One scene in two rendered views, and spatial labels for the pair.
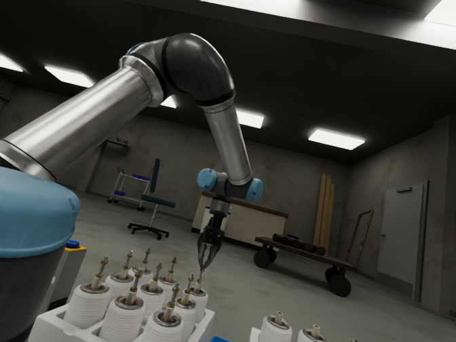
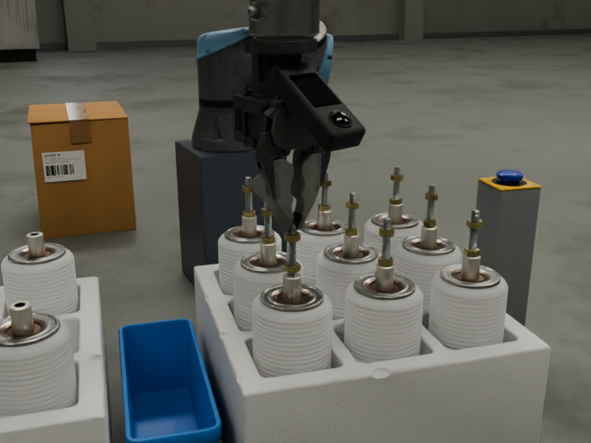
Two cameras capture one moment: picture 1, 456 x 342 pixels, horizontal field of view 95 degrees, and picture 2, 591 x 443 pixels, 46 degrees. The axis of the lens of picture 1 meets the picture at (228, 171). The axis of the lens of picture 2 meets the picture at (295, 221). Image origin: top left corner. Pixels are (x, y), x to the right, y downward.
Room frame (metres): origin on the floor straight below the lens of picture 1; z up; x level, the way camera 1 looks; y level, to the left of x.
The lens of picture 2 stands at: (1.50, -0.37, 0.59)
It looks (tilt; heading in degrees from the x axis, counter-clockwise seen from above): 18 degrees down; 150
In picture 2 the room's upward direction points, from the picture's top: straight up
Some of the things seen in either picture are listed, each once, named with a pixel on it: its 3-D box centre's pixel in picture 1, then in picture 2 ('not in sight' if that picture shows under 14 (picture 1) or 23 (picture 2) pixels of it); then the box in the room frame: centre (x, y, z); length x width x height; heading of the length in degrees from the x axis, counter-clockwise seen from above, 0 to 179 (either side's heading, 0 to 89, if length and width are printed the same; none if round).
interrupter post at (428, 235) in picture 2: (123, 273); (428, 237); (0.79, 0.25, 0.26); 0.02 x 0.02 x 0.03
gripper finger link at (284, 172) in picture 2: (211, 257); (269, 191); (0.83, -0.03, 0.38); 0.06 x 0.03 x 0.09; 7
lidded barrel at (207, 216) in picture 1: (214, 225); not in sight; (3.89, -0.02, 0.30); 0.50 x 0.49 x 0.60; 178
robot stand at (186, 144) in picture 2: not in sight; (230, 214); (0.22, 0.20, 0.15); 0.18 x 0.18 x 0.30; 85
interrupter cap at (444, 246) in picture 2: (122, 277); (428, 245); (0.79, 0.25, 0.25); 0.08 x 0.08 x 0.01
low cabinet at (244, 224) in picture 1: (238, 221); not in sight; (5.72, -0.62, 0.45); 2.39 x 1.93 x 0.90; 175
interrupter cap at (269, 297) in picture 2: (196, 291); (292, 297); (0.85, -0.01, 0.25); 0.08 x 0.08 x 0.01
